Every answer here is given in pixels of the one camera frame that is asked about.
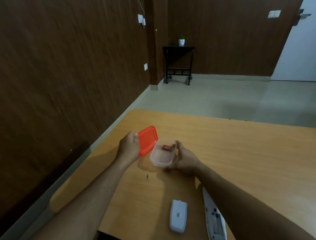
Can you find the person's left hand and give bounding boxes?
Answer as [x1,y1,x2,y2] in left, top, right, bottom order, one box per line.
[115,131,141,166]

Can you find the person's right hand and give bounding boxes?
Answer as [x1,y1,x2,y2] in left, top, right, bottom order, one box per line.
[163,140,205,178]

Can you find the small red lid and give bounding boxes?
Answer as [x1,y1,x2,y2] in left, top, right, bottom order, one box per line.
[137,126,158,158]

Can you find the small clear plastic container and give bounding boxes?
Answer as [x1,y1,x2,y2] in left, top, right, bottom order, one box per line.
[150,138,177,168]

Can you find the white remote battery cover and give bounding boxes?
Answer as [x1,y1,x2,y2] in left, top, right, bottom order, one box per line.
[170,199,188,233]

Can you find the white remote control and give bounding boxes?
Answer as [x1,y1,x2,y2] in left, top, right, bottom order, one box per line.
[202,187,227,240]

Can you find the person's right forearm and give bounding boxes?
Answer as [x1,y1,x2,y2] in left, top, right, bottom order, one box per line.
[195,164,316,240]

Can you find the person's left forearm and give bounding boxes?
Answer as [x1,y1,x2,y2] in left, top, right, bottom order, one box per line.
[29,157,131,240]

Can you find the person's legs in dark trousers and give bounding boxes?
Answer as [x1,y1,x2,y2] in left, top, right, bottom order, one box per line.
[96,230,121,240]

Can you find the low wooden table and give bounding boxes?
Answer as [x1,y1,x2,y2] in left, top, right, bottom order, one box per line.
[49,109,316,240]

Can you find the black side table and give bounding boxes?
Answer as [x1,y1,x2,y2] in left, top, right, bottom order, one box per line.
[162,45,196,86]

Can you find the white door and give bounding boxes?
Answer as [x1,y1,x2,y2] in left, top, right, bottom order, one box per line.
[270,0,316,82]

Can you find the silver door handle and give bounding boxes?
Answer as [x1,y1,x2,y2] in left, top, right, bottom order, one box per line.
[294,9,312,26]

